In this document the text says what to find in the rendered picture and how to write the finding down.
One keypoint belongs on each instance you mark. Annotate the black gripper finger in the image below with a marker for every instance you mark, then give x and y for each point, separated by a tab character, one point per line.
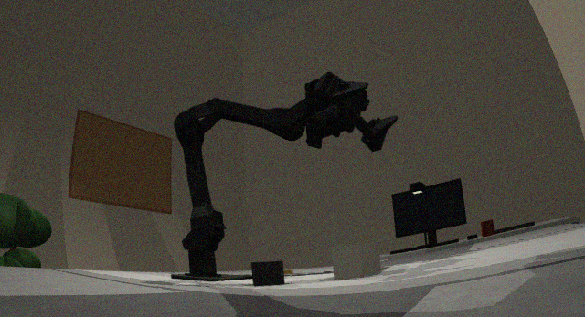
340	90
380	127

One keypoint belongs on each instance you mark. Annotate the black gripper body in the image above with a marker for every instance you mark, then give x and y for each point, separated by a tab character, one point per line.
343	116

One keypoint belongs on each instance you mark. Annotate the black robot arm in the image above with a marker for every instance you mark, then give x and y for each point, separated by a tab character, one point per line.
206	223

